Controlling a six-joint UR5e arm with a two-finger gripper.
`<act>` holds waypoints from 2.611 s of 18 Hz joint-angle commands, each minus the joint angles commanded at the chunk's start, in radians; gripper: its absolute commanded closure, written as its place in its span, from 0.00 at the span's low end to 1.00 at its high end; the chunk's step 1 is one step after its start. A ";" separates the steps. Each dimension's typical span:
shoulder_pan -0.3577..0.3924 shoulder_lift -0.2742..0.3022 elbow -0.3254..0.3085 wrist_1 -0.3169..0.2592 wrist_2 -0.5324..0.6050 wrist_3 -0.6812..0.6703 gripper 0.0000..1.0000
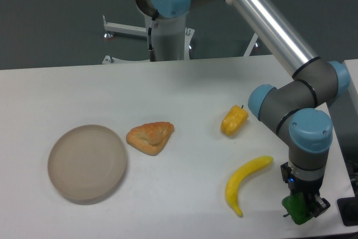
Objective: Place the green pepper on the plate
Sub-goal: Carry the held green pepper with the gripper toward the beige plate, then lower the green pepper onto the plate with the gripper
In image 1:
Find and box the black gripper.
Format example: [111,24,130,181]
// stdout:
[280,161,330,218]

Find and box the green toy pepper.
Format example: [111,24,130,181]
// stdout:
[281,193,313,225]

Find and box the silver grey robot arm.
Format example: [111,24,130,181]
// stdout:
[136,0,350,224]

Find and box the yellow toy pepper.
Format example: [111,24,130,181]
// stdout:
[220,105,249,137]

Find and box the beige round plate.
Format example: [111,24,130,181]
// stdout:
[48,124,127,205]

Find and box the black device at table edge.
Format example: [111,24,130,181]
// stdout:
[337,197,357,227]

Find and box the yellow toy banana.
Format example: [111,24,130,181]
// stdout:
[224,156,274,217]

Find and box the toy pastry turnover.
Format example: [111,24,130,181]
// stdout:
[126,121,174,156]

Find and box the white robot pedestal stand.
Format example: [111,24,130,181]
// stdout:
[103,13,261,64]

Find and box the black cable with connector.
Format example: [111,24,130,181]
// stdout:
[147,9,159,62]

